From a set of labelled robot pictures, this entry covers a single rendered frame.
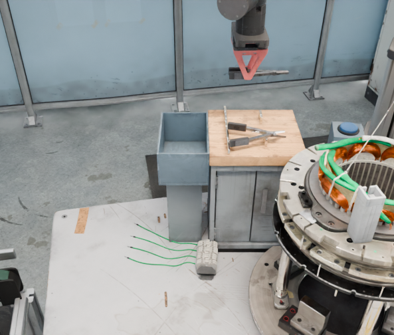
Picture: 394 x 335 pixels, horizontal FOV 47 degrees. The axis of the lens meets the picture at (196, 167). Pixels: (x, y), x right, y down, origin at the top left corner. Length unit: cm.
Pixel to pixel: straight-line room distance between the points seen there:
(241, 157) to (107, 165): 186
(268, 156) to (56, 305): 55
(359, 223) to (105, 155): 224
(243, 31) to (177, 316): 59
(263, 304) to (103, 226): 45
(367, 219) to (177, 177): 42
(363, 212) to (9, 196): 219
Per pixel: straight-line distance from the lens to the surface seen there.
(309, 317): 94
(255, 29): 91
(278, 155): 94
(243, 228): 107
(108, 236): 117
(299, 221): 75
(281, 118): 106
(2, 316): 208
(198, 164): 94
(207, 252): 105
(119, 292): 105
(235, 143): 92
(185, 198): 103
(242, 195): 100
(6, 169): 286
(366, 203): 68
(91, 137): 300
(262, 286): 103
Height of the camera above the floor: 160
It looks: 37 degrees down
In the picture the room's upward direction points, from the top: straight up
